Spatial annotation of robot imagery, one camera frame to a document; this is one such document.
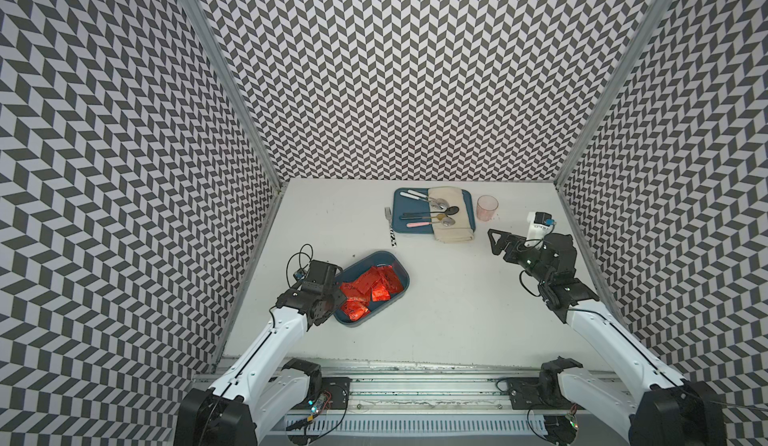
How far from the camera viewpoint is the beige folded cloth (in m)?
1.04

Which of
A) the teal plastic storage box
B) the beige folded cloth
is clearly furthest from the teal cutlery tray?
the teal plastic storage box

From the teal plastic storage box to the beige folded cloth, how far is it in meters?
0.19

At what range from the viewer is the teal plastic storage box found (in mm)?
856
